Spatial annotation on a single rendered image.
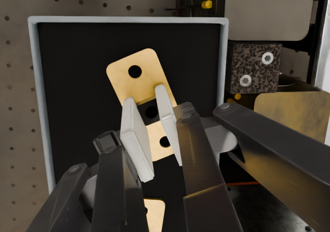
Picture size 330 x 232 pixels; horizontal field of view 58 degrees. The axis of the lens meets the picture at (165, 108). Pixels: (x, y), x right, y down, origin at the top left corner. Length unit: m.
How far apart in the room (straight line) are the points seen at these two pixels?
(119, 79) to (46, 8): 0.50
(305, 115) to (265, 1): 0.13
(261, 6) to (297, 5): 0.04
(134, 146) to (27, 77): 0.60
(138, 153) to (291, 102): 0.24
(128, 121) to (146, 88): 0.06
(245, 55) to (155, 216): 0.17
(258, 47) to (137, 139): 0.19
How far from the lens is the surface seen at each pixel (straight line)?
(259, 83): 0.31
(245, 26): 0.32
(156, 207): 0.27
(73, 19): 0.22
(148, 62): 0.22
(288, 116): 0.36
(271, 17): 0.33
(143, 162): 0.16
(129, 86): 0.22
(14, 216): 0.90
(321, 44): 0.45
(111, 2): 0.68
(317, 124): 0.38
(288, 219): 0.43
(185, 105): 0.18
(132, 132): 0.15
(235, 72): 0.30
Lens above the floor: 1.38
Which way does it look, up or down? 72 degrees down
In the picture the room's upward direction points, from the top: 163 degrees clockwise
